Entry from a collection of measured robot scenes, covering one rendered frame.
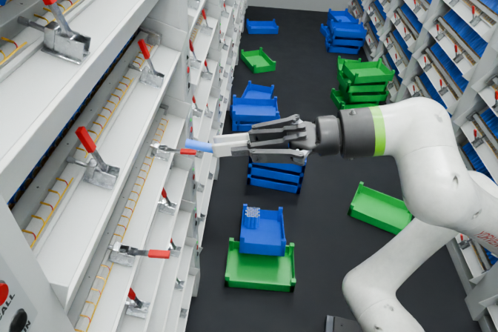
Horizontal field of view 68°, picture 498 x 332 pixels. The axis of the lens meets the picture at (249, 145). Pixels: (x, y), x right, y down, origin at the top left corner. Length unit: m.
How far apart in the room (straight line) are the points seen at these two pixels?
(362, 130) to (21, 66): 0.51
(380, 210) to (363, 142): 1.48
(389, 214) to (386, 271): 1.01
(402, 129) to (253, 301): 1.18
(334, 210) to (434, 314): 0.64
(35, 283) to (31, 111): 0.15
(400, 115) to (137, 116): 0.45
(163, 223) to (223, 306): 0.78
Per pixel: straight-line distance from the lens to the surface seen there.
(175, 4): 0.85
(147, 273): 0.89
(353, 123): 0.67
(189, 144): 0.72
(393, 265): 1.14
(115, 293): 0.67
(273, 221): 1.92
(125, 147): 0.60
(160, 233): 0.95
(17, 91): 0.39
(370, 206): 2.14
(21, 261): 0.36
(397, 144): 0.69
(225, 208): 1.97
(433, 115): 0.70
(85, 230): 0.50
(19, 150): 0.34
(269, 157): 0.67
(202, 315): 1.66
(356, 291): 1.17
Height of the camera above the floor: 1.50
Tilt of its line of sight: 40 degrees down
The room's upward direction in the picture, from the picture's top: 4 degrees clockwise
